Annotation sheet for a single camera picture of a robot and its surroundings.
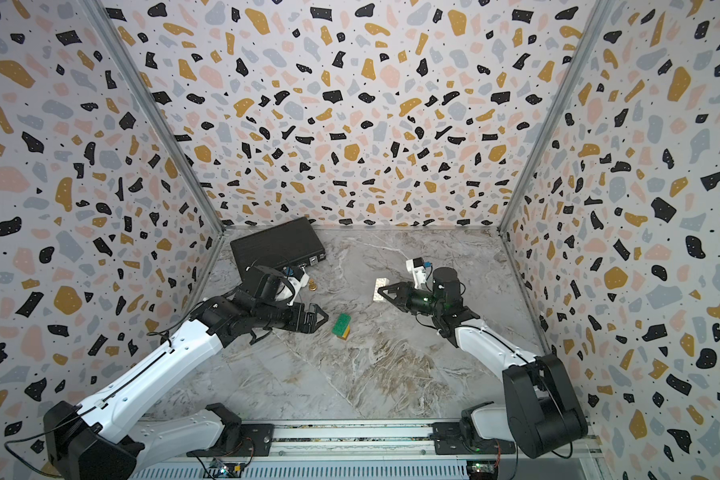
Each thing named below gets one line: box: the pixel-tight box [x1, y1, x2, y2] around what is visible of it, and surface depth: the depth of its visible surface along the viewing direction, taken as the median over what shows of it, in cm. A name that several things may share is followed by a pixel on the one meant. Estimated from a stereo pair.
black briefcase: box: [230, 217, 327, 282], surface depth 112 cm
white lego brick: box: [373, 277, 390, 301], surface depth 83 cm
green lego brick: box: [332, 313, 352, 337], surface depth 89 cm
